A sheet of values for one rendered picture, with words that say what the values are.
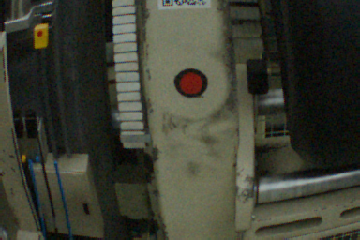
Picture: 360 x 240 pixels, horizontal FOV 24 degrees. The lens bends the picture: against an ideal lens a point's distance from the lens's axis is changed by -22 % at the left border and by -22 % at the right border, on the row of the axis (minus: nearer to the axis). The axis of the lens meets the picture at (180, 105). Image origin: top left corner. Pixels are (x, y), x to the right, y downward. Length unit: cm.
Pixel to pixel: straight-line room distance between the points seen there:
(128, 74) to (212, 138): 15
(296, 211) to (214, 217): 18
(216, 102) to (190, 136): 7
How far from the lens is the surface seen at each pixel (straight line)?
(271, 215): 153
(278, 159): 179
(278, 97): 176
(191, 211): 163
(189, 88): 150
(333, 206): 153
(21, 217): 145
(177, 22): 146
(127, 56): 150
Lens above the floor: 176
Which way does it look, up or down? 29 degrees down
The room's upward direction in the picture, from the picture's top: 4 degrees counter-clockwise
